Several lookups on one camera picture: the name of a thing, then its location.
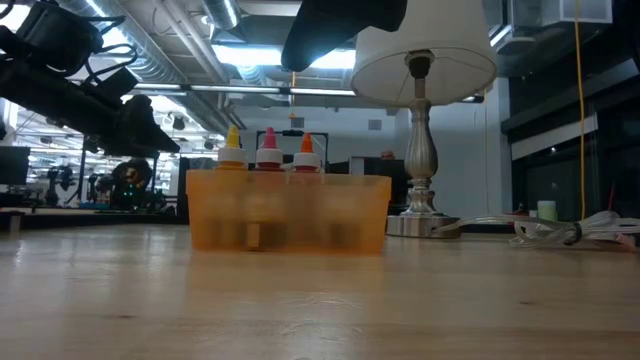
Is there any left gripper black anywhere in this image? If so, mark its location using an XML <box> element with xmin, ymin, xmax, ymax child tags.
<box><xmin>74</xmin><ymin>97</ymin><xmax>180</xmax><ymax>156</ymax></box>

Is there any tall yellow-capped food coloring bottle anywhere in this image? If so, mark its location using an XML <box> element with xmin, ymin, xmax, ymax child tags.
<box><xmin>216</xmin><ymin>124</ymin><xmax>249</xmax><ymax>171</ymax></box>

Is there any tall pink-capped food coloring bottle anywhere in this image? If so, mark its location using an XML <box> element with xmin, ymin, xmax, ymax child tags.
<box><xmin>254</xmin><ymin>126</ymin><xmax>285</xmax><ymax>173</ymax></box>

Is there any tall orange-capped food coloring bottle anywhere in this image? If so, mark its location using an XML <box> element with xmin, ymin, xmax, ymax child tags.
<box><xmin>292</xmin><ymin>132</ymin><xmax>322</xmax><ymax>174</ymax></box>

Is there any translucent orange plastic bin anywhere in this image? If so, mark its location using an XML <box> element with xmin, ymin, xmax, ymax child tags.
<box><xmin>185</xmin><ymin>168</ymin><xmax>393</xmax><ymax>255</ymax></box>

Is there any person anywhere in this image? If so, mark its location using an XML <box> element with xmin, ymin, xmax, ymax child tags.
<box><xmin>110</xmin><ymin>158</ymin><xmax>154</xmax><ymax>211</ymax></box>

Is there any dark workbench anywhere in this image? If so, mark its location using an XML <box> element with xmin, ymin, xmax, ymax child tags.
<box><xmin>0</xmin><ymin>207</ymin><xmax>189</xmax><ymax>232</ymax></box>

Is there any ceiling light bar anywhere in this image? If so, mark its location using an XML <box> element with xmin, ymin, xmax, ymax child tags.
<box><xmin>132</xmin><ymin>82</ymin><xmax>357</xmax><ymax>97</ymax></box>

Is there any black monitor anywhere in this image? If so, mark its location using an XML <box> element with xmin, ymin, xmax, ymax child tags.
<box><xmin>0</xmin><ymin>145</ymin><xmax>30</xmax><ymax>185</ymax></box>

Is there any white shade silver table lamp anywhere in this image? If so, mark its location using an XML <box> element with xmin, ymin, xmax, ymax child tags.
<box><xmin>349</xmin><ymin>0</ymin><xmax>499</xmax><ymax>240</ymax></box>

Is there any pale green cup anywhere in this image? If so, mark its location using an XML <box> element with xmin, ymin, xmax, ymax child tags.
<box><xmin>537</xmin><ymin>199</ymin><xmax>558</xmax><ymax>223</ymax></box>

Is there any silver ceiling duct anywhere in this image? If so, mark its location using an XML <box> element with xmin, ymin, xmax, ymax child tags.
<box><xmin>74</xmin><ymin>0</ymin><xmax>236</xmax><ymax>134</ymax></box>

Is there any clear bundled lamp cord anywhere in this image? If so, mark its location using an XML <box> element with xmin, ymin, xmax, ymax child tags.
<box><xmin>433</xmin><ymin>209</ymin><xmax>640</xmax><ymax>251</ymax></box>

